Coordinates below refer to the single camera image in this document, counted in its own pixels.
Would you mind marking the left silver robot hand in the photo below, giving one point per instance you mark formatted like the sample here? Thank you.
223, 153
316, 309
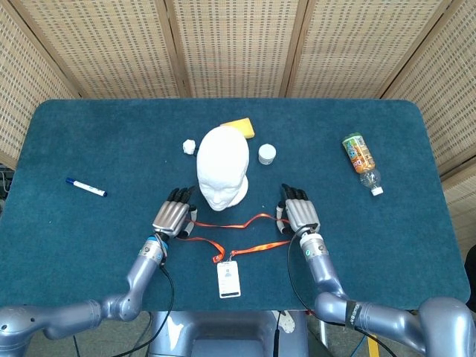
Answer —
171, 217

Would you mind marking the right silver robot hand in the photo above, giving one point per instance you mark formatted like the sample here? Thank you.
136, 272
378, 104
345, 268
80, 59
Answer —
301, 213

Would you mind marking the white ID card holder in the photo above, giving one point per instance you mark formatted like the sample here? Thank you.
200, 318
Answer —
228, 280

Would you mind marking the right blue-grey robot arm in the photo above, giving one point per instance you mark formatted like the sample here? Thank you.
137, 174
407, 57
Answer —
323, 267

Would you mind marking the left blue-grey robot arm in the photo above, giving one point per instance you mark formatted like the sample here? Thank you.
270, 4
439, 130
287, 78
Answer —
141, 267

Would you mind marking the white foam mannequin head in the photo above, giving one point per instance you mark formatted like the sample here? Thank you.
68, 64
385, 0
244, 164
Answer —
223, 163

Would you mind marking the small white jar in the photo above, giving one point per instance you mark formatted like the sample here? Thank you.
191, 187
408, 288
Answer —
267, 153

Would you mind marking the small white toy figure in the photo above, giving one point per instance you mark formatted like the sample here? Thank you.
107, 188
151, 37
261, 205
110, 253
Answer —
188, 146

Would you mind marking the teal carpet table cover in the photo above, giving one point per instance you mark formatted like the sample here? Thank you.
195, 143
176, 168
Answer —
93, 230

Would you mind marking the orange juice plastic bottle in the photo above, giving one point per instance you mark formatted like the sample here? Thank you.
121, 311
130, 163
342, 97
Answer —
359, 156

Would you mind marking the white marker with blue cap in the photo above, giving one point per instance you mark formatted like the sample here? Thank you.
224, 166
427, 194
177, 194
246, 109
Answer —
85, 187

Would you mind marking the yellow sponge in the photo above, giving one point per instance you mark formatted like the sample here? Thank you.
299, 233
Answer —
245, 126

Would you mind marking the white perforated plate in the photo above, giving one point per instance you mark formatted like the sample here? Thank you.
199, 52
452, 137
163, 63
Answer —
288, 323

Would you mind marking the blue-grey robot torso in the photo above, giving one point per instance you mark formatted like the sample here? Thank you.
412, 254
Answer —
223, 334

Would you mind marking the woven bamboo screen panel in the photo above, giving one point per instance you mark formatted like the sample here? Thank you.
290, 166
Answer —
111, 48
22, 93
238, 48
353, 48
446, 111

